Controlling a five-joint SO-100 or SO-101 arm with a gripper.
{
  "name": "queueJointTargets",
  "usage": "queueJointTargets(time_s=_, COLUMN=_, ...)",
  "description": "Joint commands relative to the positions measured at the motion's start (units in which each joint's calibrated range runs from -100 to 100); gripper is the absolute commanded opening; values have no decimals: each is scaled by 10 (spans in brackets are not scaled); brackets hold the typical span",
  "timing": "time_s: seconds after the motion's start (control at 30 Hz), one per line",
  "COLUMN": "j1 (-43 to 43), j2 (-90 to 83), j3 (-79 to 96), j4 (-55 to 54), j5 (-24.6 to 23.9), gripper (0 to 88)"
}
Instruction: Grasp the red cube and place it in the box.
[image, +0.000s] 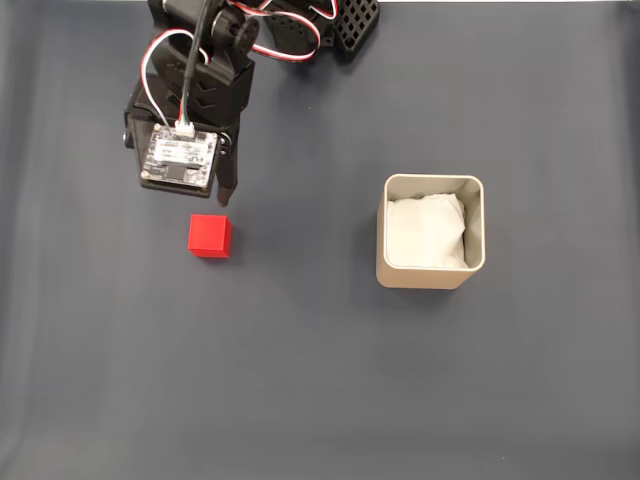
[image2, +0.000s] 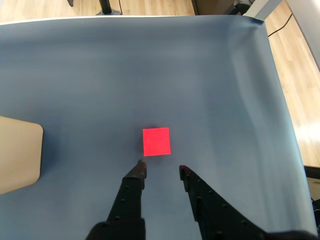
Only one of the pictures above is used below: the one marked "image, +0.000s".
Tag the red cube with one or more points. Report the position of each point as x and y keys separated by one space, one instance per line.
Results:
x=207 y=235

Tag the beige square box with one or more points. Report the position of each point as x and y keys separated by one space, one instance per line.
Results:
x=425 y=280

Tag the white crumpled tissue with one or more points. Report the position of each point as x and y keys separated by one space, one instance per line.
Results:
x=425 y=230

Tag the white camera circuit board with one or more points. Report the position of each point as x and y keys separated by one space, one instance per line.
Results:
x=180 y=160

